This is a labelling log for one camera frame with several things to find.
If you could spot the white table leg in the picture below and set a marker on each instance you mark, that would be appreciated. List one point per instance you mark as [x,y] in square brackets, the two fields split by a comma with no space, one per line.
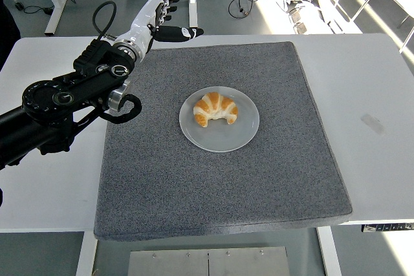
[85,256]
[330,253]

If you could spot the white T-shaped desk leg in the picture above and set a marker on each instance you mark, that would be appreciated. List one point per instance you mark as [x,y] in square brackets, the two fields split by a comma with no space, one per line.
[57,7]

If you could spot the table height control panel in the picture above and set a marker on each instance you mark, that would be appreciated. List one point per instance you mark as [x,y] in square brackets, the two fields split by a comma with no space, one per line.
[388,227]

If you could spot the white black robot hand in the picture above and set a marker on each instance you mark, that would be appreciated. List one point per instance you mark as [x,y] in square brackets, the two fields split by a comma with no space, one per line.
[142,20]

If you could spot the grey metal plate with screws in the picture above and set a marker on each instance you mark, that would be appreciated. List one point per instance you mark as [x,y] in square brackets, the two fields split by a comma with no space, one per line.
[207,263]

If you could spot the black caster wheel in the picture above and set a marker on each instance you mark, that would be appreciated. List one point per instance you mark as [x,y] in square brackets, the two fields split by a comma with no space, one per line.
[20,6]

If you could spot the grey speckled felt mat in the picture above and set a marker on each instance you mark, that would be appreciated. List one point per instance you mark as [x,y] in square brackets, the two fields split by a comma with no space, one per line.
[210,185]

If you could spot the golden croissant bread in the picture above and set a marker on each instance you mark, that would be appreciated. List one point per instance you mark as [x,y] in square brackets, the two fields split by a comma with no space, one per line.
[213,104]

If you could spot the person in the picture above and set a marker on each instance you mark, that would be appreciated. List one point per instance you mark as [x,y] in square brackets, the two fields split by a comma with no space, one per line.
[6,37]

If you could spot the pale grey round plate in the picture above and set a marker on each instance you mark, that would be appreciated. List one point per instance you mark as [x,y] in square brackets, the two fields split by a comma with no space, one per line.
[223,138]

